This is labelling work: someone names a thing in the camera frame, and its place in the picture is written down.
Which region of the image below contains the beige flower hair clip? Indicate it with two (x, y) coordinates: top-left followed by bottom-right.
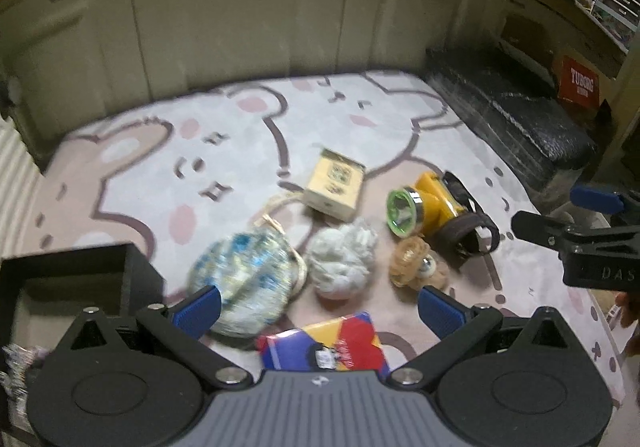
(388, 236), (449, 291)

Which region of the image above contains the blue floral fabric pouch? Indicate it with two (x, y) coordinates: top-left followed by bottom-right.
(189, 227), (307, 339)

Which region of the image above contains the red blue card box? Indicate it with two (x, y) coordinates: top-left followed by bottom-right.
(256, 311), (390, 379)

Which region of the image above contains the yellow headlamp with strap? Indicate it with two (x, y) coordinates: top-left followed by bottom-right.
(386, 172), (500, 264)

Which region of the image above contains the white yarn ball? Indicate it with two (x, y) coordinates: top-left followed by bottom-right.
(305, 218), (378, 301)

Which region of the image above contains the black white striped scrunchie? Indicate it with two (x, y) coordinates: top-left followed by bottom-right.
(1, 344), (50, 408)

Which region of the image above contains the person's hand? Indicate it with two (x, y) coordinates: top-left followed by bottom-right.
(615, 292), (640, 357)

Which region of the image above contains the red Tuborg carton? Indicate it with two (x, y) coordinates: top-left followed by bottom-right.
(559, 56), (600, 110)

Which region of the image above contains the black wrapped ottoman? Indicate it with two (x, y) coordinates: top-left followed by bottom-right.
(423, 46), (597, 192)

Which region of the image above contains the black open storage box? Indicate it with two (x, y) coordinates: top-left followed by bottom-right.
(1, 243), (165, 446)

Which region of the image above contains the bear print bed mat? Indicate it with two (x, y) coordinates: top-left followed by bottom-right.
(15, 71), (626, 401)

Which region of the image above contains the white ribbed suitcase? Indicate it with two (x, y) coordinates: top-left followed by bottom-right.
(0, 118), (42, 259)

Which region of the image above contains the white cabinet row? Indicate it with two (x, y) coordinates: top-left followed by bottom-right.
(1, 0), (626, 164)

